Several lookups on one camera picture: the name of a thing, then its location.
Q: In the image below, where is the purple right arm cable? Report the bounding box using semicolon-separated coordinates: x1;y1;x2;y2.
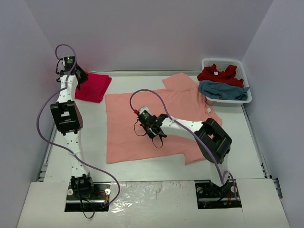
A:
129;89;238;199

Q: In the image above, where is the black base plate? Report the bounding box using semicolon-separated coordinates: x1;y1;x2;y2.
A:
65;182;111;212
195;180;242;209

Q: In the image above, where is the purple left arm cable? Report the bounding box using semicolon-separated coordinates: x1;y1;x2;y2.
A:
35;44;121;207

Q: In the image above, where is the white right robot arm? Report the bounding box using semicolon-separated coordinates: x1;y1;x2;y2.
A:
134;107;232;196

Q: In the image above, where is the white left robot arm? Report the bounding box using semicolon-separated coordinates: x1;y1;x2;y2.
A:
50;56;96;199

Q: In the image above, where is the salmon pink t-shirt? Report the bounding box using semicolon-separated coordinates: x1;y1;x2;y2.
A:
105;73;223;166

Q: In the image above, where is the dark red t-shirt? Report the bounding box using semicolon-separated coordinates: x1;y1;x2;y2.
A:
197;64;244;88

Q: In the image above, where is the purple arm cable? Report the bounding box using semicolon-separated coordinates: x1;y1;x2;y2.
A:
129;89;238;199
35;44;121;207

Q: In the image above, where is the white plastic laundry basket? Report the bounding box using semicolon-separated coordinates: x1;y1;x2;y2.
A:
197;58;252;107

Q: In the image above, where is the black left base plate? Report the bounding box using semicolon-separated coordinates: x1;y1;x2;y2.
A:
65;182;111;212

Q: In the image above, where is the blue-grey t-shirt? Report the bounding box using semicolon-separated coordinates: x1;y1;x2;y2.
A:
198;80;249;101

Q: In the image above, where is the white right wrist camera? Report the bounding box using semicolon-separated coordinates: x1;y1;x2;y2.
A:
134;106;150;115

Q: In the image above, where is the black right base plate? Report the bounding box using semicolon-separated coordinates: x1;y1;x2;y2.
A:
195;180;242;209

